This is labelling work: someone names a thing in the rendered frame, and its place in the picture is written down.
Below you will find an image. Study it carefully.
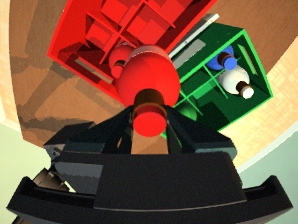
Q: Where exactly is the green bottle crate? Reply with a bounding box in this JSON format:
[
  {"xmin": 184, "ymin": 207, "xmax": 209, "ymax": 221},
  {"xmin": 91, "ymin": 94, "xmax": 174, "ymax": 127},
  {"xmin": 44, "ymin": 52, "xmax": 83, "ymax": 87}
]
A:
[{"xmin": 170, "ymin": 22, "xmax": 274, "ymax": 132}]

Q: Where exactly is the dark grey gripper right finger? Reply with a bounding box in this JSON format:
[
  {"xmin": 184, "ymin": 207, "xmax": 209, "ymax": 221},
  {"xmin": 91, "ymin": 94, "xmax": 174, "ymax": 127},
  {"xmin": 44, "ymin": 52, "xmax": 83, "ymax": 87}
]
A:
[{"xmin": 166, "ymin": 105, "xmax": 238, "ymax": 160}]

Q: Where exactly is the red crate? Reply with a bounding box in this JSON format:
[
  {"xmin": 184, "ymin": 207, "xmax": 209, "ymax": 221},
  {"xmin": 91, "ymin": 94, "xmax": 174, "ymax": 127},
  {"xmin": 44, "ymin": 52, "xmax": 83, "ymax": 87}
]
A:
[{"xmin": 47, "ymin": 0, "xmax": 217, "ymax": 104}]

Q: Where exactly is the blue bottle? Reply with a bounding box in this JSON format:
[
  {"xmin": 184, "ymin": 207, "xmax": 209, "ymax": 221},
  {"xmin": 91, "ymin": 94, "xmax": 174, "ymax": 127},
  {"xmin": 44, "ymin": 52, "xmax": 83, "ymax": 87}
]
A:
[{"xmin": 206, "ymin": 44, "xmax": 237, "ymax": 70}]

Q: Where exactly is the white bottle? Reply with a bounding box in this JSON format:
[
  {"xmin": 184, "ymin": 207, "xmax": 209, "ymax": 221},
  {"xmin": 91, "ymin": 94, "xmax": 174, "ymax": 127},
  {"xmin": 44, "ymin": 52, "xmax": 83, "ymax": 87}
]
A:
[{"xmin": 215, "ymin": 64, "xmax": 253, "ymax": 98}]

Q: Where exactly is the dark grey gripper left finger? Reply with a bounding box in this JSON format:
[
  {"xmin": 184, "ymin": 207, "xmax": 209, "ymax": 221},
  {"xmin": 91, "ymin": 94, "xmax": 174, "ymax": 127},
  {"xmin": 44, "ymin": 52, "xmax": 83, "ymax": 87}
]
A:
[{"xmin": 61, "ymin": 105, "xmax": 134, "ymax": 154}]

